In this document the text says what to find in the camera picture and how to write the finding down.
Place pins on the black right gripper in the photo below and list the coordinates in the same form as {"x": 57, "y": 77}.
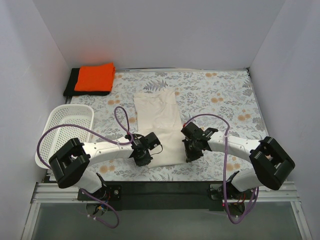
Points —
{"x": 189, "y": 152}

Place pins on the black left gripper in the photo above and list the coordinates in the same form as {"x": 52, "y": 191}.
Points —
{"x": 143, "y": 159}

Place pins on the cream white t shirt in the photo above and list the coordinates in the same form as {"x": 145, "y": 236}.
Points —
{"x": 159, "y": 113}

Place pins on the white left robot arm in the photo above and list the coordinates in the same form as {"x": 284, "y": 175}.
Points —
{"x": 70, "y": 164}

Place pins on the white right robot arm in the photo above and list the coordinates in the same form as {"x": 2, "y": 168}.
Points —
{"x": 271, "y": 165}

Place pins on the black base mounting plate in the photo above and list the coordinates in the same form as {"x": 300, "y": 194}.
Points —
{"x": 162, "y": 203}

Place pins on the floral patterned table cloth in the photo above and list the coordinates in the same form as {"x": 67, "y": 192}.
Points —
{"x": 214, "y": 99}

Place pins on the orange folded t shirt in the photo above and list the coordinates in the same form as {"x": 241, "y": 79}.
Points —
{"x": 98, "y": 78}

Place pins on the black folded t shirt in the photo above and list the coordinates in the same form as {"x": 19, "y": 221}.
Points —
{"x": 71, "y": 84}

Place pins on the aluminium front frame rail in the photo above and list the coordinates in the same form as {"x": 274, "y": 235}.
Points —
{"x": 118, "y": 190}

